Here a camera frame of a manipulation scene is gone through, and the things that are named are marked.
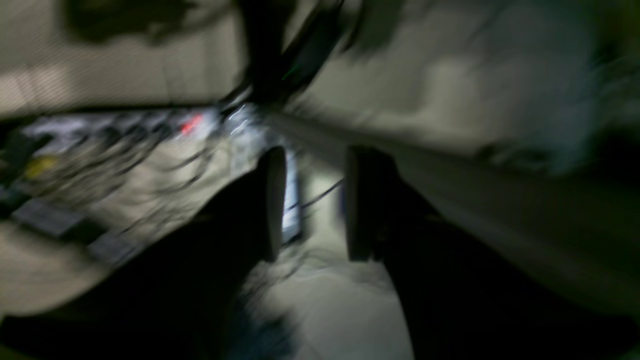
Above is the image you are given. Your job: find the white power strip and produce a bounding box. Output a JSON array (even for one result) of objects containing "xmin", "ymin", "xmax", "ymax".
[{"xmin": 20, "ymin": 106, "xmax": 228, "ymax": 154}]

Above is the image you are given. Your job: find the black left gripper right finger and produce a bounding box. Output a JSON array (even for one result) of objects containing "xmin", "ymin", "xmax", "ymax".
[{"xmin": 345, "ymin": 146, "xmax": 639, "ymax": 360}]

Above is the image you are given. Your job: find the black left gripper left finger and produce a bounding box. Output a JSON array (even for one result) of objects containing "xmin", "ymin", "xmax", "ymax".
[{"xmin": 1, "ymin": 146, "xmax": 287, "ymax": 360}]

